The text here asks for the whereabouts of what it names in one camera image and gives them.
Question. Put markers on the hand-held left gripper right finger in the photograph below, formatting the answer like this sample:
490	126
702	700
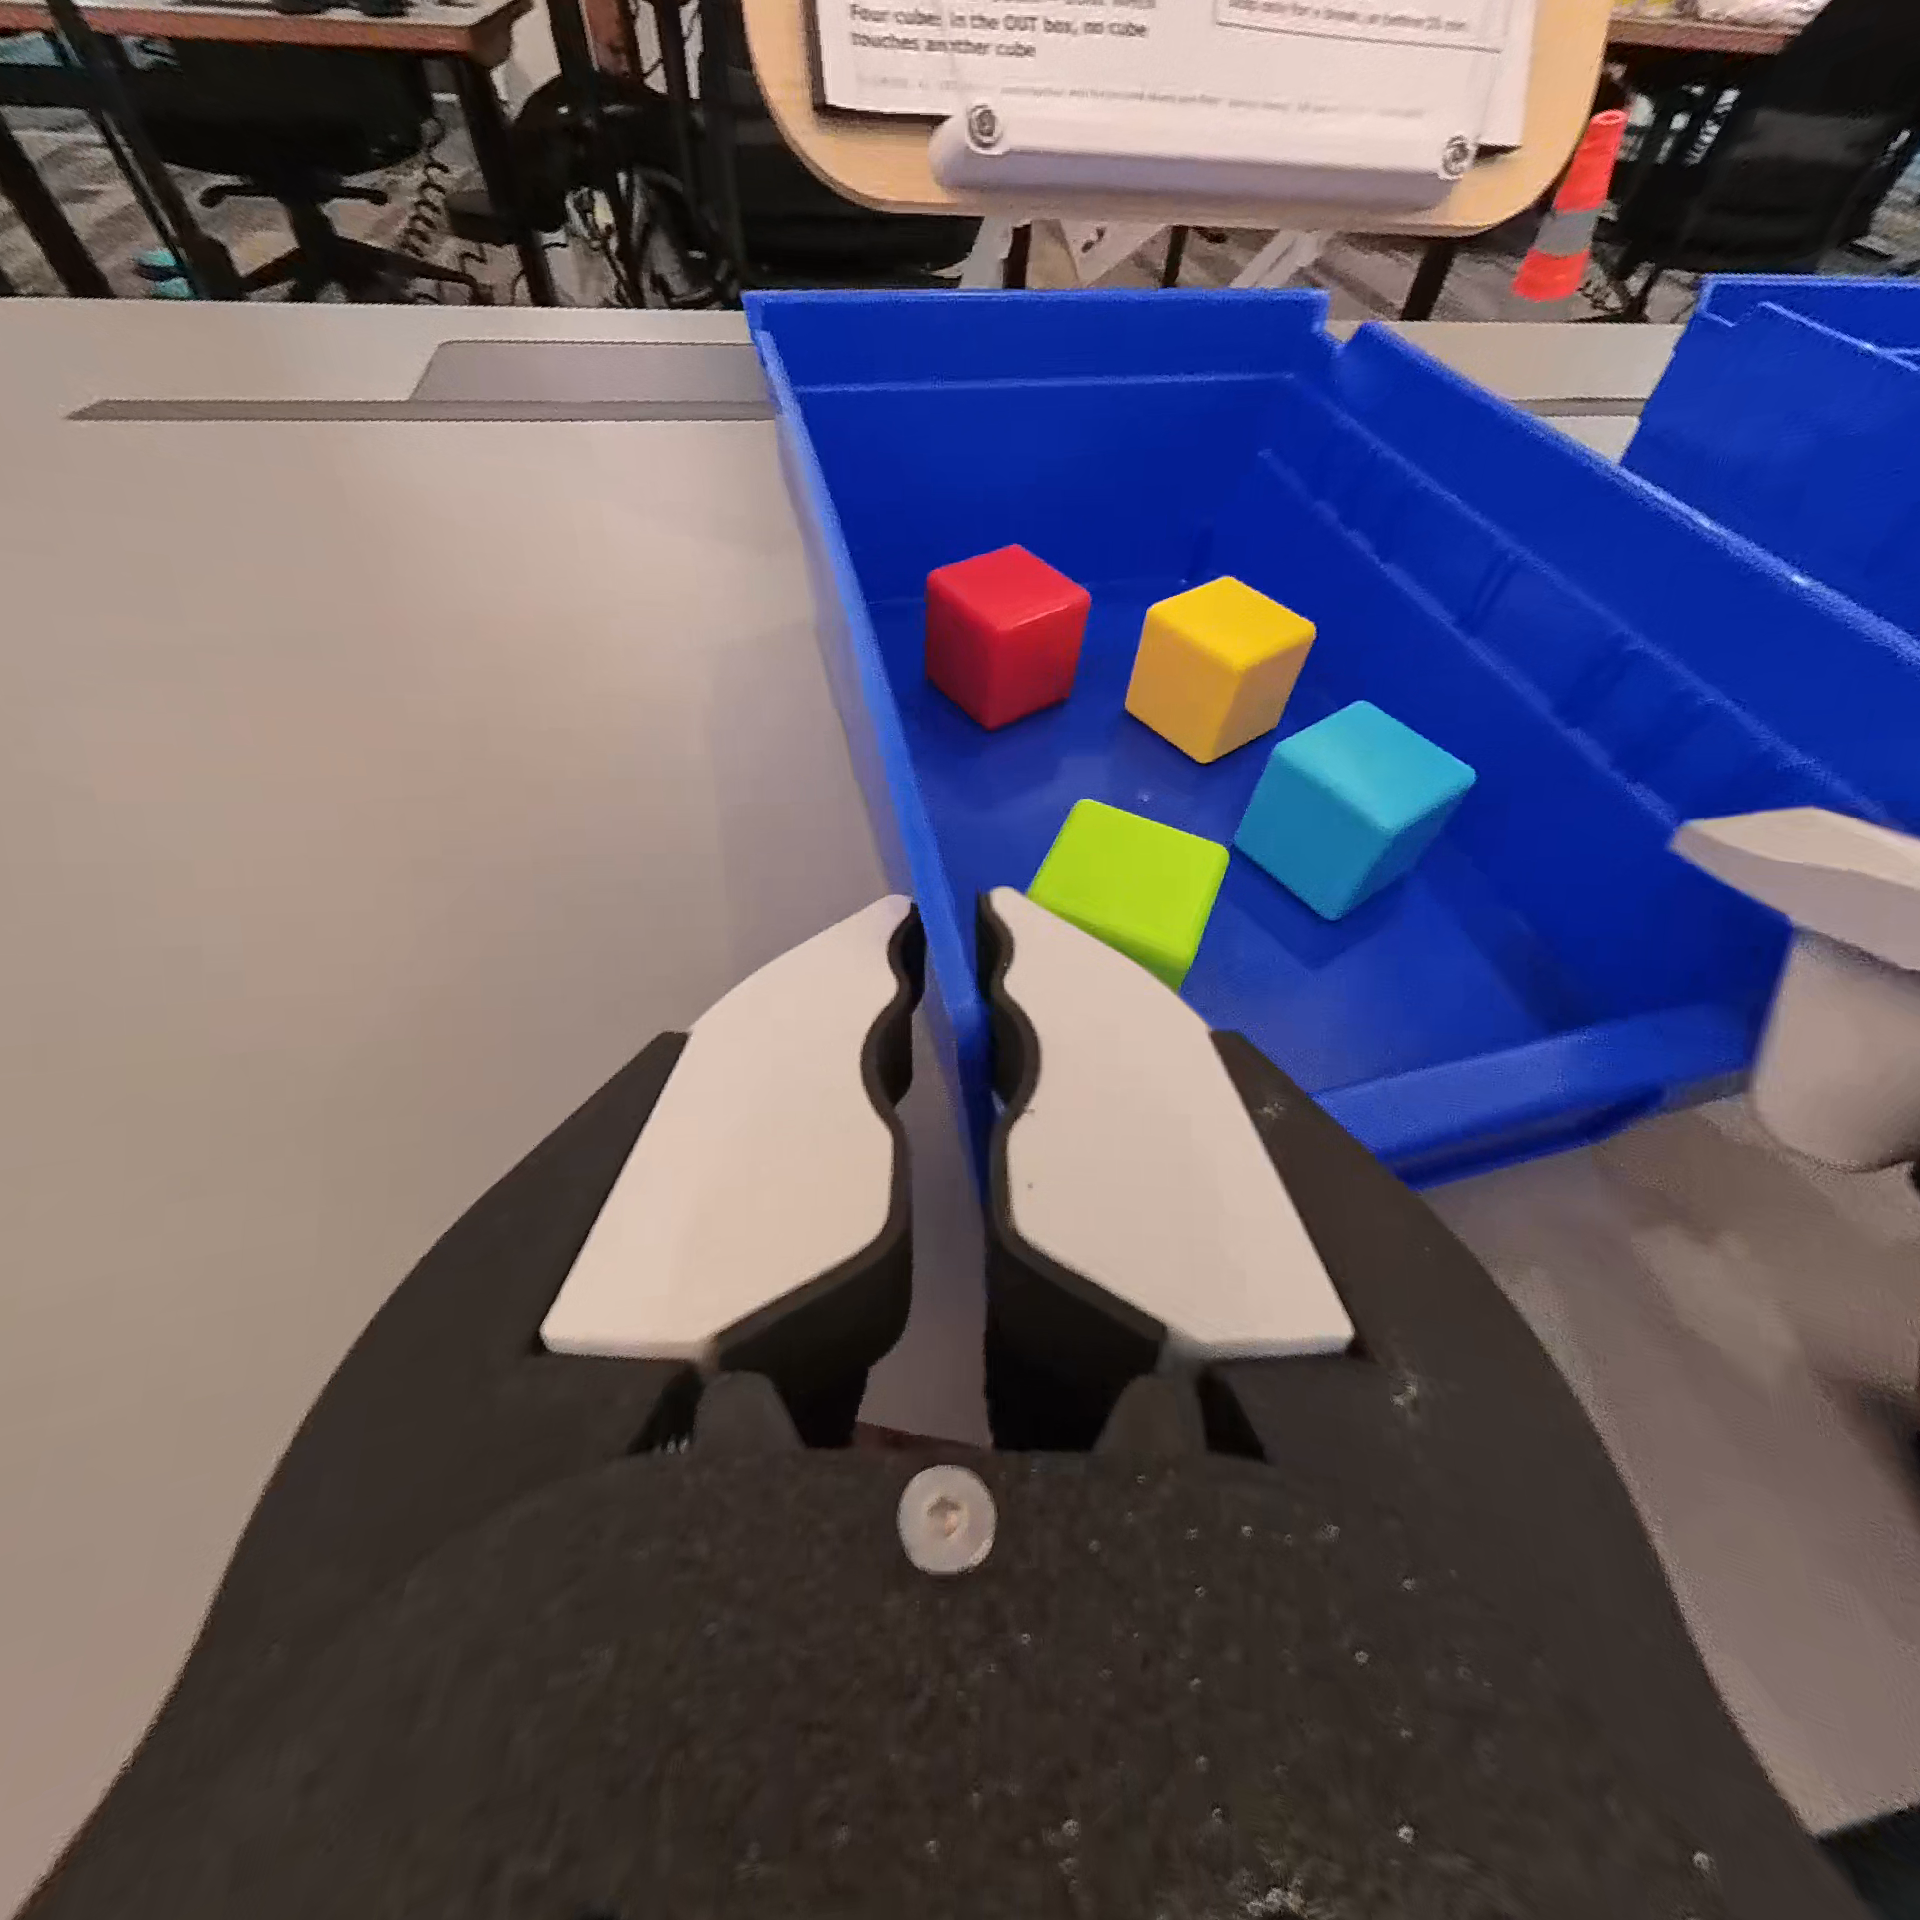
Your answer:
1155	1170

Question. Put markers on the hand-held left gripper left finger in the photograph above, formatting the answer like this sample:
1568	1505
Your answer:
750	1170

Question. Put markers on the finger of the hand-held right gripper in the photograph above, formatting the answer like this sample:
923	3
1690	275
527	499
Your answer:
1830	886

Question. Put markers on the green cube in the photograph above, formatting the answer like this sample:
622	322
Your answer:
1123	886

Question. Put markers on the cyan cube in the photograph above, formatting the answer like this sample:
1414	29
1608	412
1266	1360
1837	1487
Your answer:
1351	810

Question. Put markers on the blue plastic bin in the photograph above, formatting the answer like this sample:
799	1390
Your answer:
1426	495
1801	448

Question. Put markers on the yellow cube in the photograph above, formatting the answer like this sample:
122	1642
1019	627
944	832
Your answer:
1215	661

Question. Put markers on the red cube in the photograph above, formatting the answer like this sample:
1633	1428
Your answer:
1007	629

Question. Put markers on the grey desk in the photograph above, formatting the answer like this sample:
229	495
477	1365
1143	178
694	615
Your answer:
373	751

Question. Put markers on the orange traffic cone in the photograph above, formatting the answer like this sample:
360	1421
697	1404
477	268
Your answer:
1568	225

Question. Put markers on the wooden document stand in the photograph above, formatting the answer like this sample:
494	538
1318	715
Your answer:
843	166

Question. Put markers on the printed instruction sheet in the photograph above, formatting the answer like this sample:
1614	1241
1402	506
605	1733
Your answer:
1172	61

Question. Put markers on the black office chair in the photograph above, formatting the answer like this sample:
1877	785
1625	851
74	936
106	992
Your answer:
300	136

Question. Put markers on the brown table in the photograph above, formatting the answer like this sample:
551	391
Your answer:
224	20

